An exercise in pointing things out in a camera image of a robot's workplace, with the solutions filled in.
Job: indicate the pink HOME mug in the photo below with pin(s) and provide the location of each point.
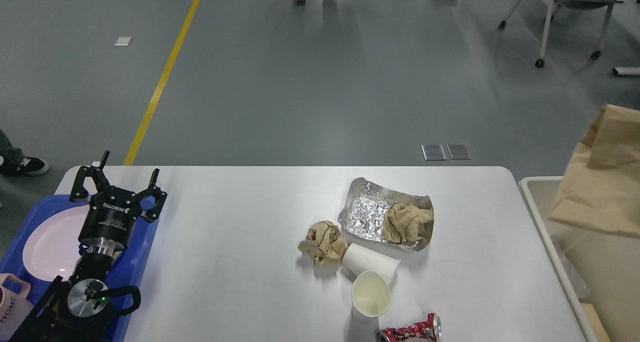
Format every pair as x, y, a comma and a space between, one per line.
14, 307

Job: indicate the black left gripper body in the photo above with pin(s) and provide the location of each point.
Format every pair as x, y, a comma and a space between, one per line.
110, 221

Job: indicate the pink plate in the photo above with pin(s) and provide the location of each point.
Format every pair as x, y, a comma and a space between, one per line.
53, 248

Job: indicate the brown paper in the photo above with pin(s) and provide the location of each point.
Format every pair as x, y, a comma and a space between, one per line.
406, 224

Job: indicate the blue plastic tray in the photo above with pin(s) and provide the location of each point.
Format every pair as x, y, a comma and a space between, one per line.
128, 268

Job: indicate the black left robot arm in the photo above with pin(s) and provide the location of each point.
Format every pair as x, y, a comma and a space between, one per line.
82, 306

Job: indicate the white paper cup lying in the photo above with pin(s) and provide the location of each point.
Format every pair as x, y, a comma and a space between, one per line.
359, 259

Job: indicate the metal floor plate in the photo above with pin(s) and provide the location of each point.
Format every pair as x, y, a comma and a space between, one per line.
459, 151
433, 151

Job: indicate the left metal floor plate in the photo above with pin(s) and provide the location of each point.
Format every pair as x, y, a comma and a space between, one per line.
433, 151

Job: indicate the grey bar on floor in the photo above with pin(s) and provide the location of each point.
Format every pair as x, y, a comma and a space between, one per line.
626, 71

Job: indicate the beige plastic bin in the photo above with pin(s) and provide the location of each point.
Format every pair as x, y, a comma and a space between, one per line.
598, 272

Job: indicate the aluminium foil sheet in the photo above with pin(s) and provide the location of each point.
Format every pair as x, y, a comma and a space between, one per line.
366, 205

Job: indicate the crushed red can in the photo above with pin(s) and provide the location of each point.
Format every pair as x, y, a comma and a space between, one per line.
430, 329

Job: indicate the crumpled brown paper ball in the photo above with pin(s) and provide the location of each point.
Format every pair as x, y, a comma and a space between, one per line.
324, 243

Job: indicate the right metal floor plate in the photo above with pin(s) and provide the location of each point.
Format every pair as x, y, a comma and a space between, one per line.
459, 151

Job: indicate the brown paper bag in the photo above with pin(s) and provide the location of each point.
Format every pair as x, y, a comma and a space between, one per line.
600, 189

